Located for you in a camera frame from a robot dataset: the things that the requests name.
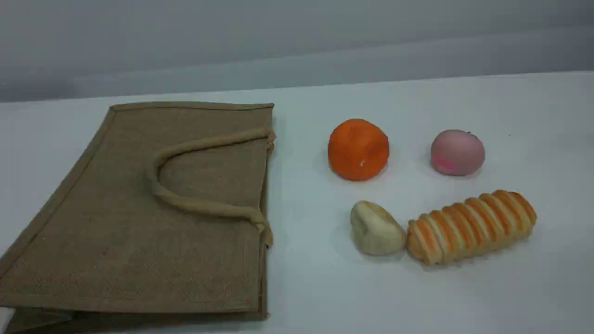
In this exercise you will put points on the pink toy peach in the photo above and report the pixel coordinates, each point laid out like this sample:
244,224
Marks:
457,153

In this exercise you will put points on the long striped toy bread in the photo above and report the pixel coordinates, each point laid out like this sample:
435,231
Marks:
471,227

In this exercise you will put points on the brown jute tote bag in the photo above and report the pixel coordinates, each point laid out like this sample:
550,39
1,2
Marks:
116,222

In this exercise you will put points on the orange toy fruit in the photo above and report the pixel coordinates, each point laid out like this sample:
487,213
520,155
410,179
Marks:
358,149

